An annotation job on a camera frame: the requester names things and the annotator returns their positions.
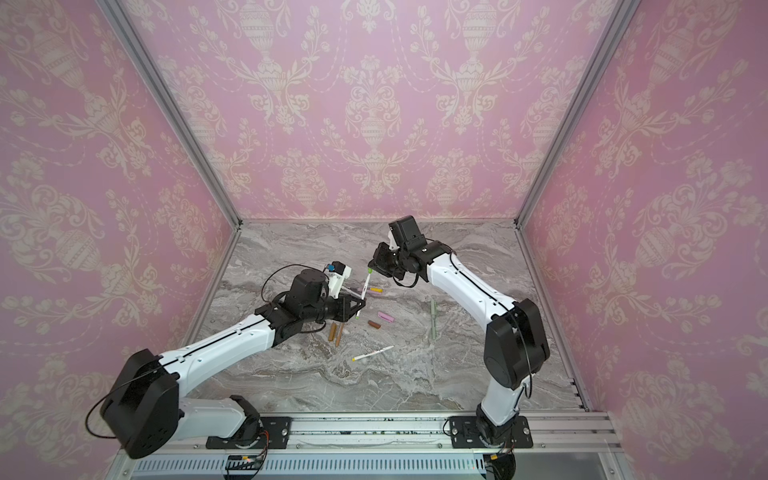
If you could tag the right corner aluminium post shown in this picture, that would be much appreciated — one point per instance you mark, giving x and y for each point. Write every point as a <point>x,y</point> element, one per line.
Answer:
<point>616,27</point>

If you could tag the white pen yellow tip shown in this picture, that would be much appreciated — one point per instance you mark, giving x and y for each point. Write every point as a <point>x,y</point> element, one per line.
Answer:
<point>373,353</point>

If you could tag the aluminium front rail frame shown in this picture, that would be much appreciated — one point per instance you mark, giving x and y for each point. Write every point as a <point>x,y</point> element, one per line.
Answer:
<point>400,445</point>

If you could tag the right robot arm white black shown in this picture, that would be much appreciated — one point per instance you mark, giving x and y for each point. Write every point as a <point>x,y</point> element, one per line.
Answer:
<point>515,343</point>

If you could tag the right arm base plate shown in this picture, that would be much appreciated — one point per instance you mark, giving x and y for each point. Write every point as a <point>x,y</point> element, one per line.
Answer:
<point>469,431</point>

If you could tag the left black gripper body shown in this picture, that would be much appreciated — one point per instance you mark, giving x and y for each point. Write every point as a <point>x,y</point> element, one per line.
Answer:
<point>330,308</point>

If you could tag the corner aluminium post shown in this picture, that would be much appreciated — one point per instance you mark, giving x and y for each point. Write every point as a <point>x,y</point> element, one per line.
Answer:
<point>616,27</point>
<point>118,18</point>

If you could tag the pale green fountain pen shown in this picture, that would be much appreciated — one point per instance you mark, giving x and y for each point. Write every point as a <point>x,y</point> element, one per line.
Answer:
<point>433,320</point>

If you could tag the pink pen cap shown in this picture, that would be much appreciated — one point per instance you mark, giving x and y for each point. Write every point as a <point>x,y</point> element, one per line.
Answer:
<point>385,317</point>

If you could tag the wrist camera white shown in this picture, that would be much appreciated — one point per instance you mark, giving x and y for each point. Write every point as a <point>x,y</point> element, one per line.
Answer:
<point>337,273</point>
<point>393,246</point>

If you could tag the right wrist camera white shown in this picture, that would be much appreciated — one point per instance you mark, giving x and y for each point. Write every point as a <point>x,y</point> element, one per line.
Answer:
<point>393,246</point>

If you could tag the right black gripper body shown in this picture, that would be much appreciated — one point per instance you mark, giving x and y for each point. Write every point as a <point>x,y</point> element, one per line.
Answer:
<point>383,261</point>

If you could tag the left corner aluminium post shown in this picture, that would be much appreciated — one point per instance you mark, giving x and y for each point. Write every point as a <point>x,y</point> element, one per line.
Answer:
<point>118,18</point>

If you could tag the white pen green tip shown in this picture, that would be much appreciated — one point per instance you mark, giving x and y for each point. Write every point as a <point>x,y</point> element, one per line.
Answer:
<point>365,287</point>

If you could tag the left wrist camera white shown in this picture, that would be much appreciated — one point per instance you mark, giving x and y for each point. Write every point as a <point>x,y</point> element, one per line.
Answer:
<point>337,273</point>

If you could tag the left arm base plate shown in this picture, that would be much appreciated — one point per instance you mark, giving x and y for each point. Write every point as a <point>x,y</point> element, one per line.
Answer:
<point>272,432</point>

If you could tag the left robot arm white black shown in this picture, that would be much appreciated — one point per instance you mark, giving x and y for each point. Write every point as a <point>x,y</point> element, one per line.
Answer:
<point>149,405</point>

